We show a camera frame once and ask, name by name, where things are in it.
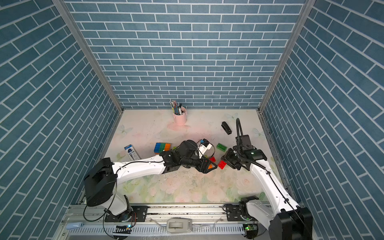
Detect dark green lego brick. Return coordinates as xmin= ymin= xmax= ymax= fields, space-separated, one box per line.
xmin=156 ymin=143 xmax=166 ymax=153

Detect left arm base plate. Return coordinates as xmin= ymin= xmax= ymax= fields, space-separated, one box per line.
xmin=105 ymin=206 xmax=149 ymax=223

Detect white handheld device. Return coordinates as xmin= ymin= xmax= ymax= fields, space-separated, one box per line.
xmin=166 ymin=218 xmax=193 ymax=234

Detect pens in cup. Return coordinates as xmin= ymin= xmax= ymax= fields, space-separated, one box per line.
xmin=170 ymin=100 xmax=184 ymax=116

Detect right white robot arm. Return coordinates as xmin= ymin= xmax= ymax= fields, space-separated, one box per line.
xmin=222 ymin=135 xmax=313 ymax=240

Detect light blue marker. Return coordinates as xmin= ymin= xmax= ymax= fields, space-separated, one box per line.
xmin=66 ymin=222 xmax=84 ymax=230

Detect green lego brick right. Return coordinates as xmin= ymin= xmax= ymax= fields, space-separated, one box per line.
xmin=217 ymin=143 xmax=228 ymax=152

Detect blue lego brick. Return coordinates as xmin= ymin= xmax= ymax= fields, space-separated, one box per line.
xmin=154 ymin=143 xmax=162 ymax=154

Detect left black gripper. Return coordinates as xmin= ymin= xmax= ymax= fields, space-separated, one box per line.
xmin=178 ymin=153 xmax=217 ymax=174

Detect red lego brick bottom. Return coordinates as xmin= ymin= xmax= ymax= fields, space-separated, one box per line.
xmin=218 ymin=161 xmax=227 ymax=170

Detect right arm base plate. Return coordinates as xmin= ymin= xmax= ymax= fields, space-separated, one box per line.
xmin=223 ymin=204 xmax=256 ymax=222

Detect black stapler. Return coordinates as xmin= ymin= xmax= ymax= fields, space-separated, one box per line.
xmin=221 ymin=122 xmax=232 ymax=135

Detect white blue small box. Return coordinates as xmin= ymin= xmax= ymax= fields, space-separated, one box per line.
xmin=124 ymin=145 xmax=141 ymax=161

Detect pink pen cup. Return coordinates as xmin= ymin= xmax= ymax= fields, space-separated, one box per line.
xmin=173 ymin=107 xmax=188 ymax=126

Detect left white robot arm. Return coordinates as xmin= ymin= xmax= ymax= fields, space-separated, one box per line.
xmin=84 ymin=139 xmax=218 ymax=218

